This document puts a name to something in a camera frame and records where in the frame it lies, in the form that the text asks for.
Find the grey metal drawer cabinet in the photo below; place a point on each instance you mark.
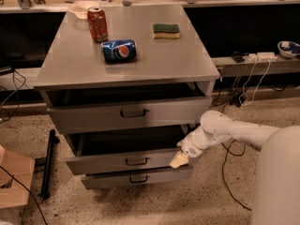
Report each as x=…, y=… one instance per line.
x=74, y=72

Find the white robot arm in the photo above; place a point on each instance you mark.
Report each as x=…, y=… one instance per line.
x=276, y=197

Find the blue white bowl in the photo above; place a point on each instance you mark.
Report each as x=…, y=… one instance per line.
x=288, y=49

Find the white power strip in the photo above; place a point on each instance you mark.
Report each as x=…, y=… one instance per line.
x=262, y=56

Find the red soda can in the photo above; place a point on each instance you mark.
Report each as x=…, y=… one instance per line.
x=96, y=18

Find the blue pepsi can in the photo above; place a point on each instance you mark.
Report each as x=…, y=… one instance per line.
x=119, y=50

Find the cardboard box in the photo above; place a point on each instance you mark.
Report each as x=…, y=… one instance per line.
x=16, y=176

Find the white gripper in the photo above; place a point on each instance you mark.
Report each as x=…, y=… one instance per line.
x=190, y=148

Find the white plate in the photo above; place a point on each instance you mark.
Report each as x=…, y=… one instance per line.
x=80, y=8

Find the black pole on floor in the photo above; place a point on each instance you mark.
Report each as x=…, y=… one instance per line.
x=52, y=142

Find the grey drawer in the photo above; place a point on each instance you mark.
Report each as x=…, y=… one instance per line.
x=108, y=153
x=135, y=178
x=124, y=115

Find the black remote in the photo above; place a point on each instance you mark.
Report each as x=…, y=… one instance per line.
x=237, y=57

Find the green yellow sponge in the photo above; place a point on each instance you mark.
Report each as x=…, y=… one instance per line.
x=163, y=30

